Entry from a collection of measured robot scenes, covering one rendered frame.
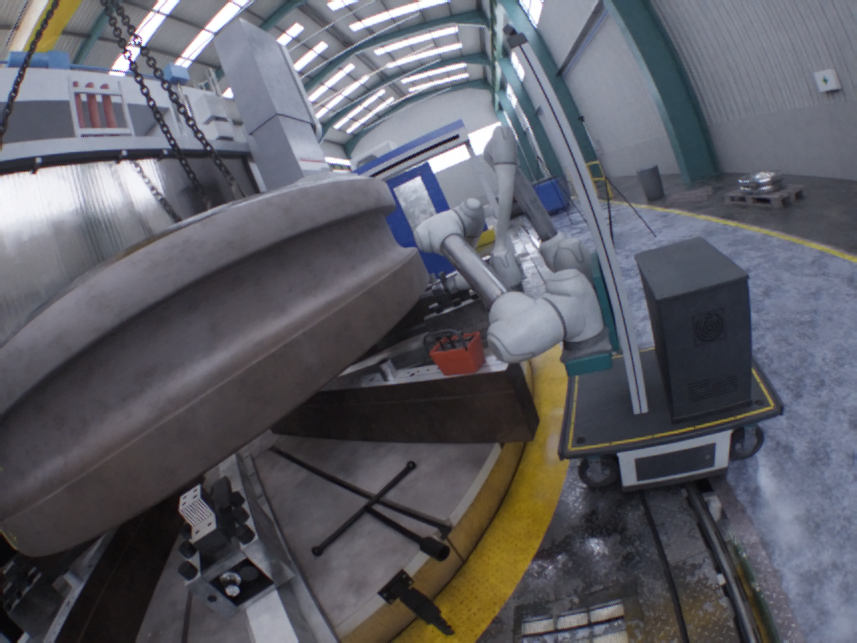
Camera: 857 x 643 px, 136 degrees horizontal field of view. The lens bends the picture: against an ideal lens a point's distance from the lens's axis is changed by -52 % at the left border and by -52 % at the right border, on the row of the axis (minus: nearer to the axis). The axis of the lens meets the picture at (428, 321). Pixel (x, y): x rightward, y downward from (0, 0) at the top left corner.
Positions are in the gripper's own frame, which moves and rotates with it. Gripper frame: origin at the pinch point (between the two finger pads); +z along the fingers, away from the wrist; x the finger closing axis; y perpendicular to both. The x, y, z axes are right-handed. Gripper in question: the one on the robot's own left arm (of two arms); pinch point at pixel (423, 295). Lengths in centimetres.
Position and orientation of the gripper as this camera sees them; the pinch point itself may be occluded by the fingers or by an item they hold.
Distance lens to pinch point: 214.5
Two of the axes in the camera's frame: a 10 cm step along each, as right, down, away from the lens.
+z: -8.7, 2.8, 4.0
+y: 4.0, 8.8, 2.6
